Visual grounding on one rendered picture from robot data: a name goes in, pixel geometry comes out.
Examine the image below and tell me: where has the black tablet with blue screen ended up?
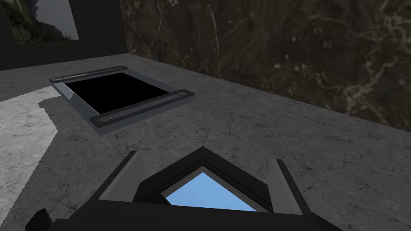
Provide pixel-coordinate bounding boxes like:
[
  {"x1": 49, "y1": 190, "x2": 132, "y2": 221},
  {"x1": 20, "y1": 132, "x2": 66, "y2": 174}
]
[{"x1": 132, "y1": 146, "x2": 274, "y2": 213}]

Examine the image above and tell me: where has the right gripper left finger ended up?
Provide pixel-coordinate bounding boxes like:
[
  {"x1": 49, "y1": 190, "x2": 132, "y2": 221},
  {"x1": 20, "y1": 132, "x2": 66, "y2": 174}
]
[{"x1": 91, "y1": 150, "x2": 146, "y2": 203}]

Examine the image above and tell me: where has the landscape picture on wall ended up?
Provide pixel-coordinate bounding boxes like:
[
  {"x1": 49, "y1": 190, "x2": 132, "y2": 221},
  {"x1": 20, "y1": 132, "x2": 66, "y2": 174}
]
[{"x1": 2, "y1": 0, "x2": 79, "y2": 45}]

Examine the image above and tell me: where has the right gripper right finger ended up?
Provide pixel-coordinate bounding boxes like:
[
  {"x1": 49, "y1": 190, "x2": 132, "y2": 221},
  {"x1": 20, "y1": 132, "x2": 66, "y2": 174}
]
[{"x1": 267, "y1": 158, "x2": 311, "y2": 215}]

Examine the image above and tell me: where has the grey tablet with black screen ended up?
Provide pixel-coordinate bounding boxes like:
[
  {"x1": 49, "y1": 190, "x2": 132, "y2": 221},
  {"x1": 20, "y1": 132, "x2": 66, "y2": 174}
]
[{"x1": 49, "y1": 65, "x2": 195, "y2": 135}]

